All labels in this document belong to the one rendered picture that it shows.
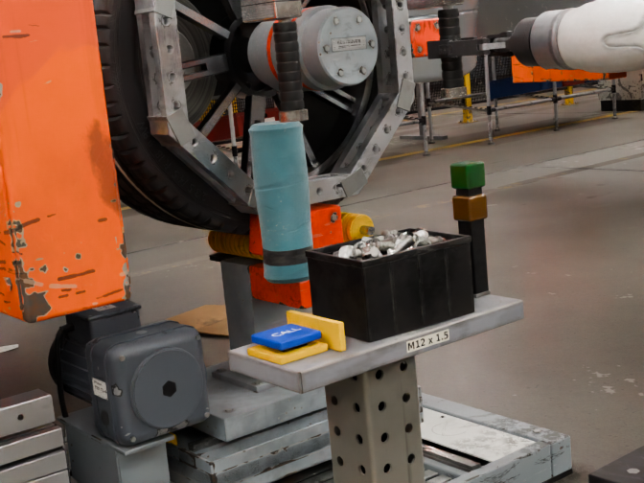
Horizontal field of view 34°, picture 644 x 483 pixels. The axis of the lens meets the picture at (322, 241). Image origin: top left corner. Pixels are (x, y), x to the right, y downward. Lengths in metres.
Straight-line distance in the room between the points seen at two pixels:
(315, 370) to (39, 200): 0.44
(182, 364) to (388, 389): 0.43
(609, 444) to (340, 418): 0.87
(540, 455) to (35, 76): 1.16
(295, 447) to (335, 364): 0.60
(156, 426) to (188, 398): 0.07
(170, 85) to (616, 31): 0.69
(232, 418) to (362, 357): 0.54
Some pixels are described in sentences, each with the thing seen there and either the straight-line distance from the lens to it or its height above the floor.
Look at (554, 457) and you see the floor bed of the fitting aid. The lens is 2.11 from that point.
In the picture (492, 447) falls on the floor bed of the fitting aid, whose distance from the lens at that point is 2.09.
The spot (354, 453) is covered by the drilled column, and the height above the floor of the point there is 0.28.
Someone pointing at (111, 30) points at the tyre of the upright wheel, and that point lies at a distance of 1.79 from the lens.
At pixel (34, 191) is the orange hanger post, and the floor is 0.70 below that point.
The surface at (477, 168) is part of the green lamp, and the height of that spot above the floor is 0.65.
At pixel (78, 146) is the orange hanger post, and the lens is 1.52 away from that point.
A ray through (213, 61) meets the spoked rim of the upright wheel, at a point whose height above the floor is 0.84.
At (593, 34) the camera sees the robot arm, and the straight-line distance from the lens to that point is 1.58.
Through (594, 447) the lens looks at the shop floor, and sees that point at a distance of 2.29.
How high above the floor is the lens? 0.86
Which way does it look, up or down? 11 degrees down
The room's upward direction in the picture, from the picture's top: 5 degrees counter-clockwise
